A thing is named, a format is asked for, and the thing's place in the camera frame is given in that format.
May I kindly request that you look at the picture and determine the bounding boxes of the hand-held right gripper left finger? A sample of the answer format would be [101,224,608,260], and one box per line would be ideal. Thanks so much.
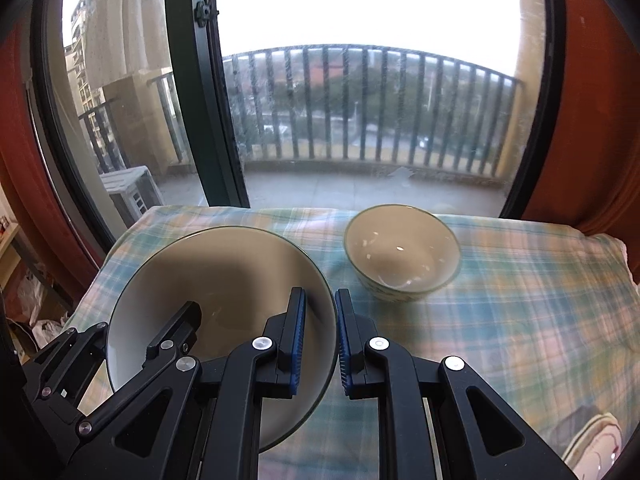
[60,287,306,480]

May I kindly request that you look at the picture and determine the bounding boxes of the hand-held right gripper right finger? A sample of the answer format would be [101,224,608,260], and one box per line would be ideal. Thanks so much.
[335,289,576,480]

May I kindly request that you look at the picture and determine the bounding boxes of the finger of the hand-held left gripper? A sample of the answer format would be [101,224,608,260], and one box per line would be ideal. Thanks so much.
[144,301,204,371]
[22,324,108,413]

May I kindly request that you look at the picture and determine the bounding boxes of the cream bowl green leaf print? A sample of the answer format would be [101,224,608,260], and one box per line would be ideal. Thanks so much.
[106,226,337,453]

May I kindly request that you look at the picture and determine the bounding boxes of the white plastic bags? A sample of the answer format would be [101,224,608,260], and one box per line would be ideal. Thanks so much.
[10,270,71,351]

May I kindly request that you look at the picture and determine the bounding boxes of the cream bowl green flower print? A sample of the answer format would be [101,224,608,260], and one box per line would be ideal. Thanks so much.
[343,204,462,304]

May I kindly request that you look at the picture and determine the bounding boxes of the white shelf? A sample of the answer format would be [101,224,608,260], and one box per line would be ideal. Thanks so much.
[0,215,23,286]

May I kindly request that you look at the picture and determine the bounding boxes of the white outdoor air conditioner unit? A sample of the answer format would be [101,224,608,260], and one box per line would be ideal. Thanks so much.
[100,165,163,228]

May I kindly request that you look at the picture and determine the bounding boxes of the blue plaid tablecloth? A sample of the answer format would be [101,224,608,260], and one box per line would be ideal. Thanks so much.
[60,204,638,480]

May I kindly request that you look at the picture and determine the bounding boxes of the orange curtain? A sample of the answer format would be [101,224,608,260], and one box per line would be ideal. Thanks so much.
[0,10,106,321]
[520,0,640,281]

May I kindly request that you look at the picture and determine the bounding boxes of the cream scalloped yellow-flower plate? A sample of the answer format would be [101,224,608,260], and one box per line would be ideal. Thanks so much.
[560,412,626,480]

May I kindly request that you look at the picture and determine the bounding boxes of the apartment building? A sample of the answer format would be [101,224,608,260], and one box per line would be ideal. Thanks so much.
[62,0,108,176]

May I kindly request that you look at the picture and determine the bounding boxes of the grey balcony railing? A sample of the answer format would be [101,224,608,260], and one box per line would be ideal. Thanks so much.
[77,44,526,178]

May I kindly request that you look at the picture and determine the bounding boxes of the dark green window frame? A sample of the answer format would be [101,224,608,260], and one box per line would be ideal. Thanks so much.
[30,0,573,266]

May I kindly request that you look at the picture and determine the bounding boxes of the black window handle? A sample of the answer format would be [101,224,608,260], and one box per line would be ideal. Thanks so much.
[195,2,221,26]

